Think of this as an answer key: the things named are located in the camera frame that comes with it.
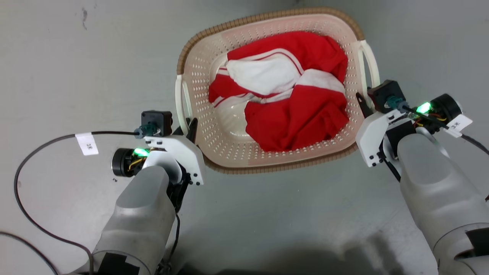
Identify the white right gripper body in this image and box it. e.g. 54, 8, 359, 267
355, 93, 463, 168

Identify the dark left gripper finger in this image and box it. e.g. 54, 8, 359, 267
186, 117, 199, 144

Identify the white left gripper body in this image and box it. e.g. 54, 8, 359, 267
111, 134, 206, 187

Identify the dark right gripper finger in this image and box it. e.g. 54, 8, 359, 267
356, 92, 374, 118

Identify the beige plastic laundry basket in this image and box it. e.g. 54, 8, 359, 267
175, 7, 381, 175

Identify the red and white garment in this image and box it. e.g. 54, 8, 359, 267
208, 31, 350, 152

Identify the black cable with white tag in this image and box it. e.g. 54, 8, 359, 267
14, 131, 142, 275
400, 105, 489, 156

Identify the thin black floor cable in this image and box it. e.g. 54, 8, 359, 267
0, 231, 60, 275

